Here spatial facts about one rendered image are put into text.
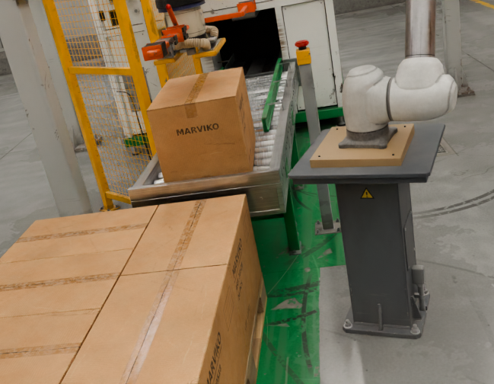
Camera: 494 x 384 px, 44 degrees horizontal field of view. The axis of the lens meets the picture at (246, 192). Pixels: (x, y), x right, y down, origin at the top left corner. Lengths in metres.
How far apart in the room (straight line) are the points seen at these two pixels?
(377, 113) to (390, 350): 0.93
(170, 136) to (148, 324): 1.07
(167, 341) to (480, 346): 1.24
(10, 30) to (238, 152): 1.50
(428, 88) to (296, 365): 1.16
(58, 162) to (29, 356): 1.90
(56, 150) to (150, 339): 2.03
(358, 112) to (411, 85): 0.21
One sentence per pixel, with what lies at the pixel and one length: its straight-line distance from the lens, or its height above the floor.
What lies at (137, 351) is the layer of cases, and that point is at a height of 0.54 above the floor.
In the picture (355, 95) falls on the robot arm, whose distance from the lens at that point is 2.20.
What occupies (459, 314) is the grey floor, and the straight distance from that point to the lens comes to 2.68.
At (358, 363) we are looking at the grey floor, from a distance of 2.46.
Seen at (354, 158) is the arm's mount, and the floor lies 0.78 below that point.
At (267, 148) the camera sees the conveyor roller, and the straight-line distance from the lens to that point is 3.15.
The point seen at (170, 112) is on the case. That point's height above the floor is 0.92.
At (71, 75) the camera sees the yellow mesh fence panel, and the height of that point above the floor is 0.96.
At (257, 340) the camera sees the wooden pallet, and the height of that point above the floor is 0.02.
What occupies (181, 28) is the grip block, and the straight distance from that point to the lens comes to 2.63.
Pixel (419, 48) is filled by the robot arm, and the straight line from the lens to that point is 2.20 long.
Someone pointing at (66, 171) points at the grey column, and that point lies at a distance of 3.71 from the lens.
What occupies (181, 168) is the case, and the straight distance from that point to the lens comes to 2.77.
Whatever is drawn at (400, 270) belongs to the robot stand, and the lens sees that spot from 2.43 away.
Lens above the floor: 1.56
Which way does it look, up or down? 23 degrees down
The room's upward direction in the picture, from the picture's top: 11 degrees counter-clockwise
